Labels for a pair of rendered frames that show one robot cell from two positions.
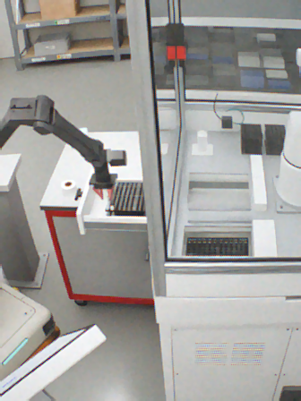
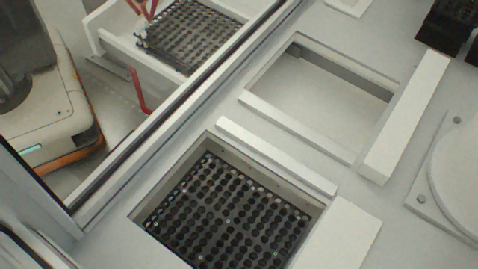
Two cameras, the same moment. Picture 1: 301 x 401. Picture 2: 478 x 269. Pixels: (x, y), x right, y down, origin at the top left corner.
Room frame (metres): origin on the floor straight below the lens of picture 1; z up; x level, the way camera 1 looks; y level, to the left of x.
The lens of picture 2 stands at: (1.02, -0.30, 1.51)
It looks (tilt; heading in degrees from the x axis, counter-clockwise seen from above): 57 degrees down; 22
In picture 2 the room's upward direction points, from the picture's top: 4 degrees clockwise
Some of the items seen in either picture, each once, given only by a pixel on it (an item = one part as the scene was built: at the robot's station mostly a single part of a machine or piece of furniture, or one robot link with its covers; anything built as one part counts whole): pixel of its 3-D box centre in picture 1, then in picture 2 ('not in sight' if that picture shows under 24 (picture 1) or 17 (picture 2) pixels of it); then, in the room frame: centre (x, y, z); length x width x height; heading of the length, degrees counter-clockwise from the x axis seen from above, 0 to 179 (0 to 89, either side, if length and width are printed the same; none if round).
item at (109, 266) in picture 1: (121, 226); not in sight; (2.02, 0.16, 0.38); 0.62 x 0.58 x 0.76; 170
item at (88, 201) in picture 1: (88, 200); not in sight; (1.62, 0.24, 0.87); 0.29 x 0.02 x 0.11; 170
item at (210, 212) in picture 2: not in sight; (228, 227); (1.22, -0.22, 0.87); 0.22 x 0.18 x 0.06; 80
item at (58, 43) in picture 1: (53, 44); not in sight; (5.53, 0.98, 0.22); 0.40 x 0.30 x 0.17; 84
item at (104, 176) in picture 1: (102, 174); not in sight; (1.56, 0.17, 1.04); 0.10 x 0.07 x 0.07; 77
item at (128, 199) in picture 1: (137, 202); not in sight; (1.58, 0.05, 0.87); 0.22 x 0.18 x 0.06; 80
